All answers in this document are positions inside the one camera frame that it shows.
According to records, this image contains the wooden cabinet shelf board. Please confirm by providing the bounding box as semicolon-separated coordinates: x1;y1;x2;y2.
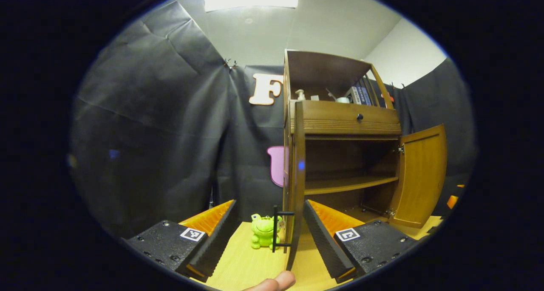
304;175;400;196

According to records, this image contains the wooden double-door shoe cabinet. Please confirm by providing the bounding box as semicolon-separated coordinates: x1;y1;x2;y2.
283;49;402;240

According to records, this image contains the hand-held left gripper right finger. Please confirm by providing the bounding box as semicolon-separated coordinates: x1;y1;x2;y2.
303;200;419;284

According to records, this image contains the black backdrop cloth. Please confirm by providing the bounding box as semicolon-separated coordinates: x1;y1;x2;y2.
70;1;476;236

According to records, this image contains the wooden shoe cabinet door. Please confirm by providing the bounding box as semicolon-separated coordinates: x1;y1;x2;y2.
388;124;448;229
272;102;306;271

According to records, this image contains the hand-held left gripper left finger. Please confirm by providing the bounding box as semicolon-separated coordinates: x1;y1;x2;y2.
121;200;239;283

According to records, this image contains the green frog plush toy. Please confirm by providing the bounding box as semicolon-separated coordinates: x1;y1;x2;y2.
250;213;284;250

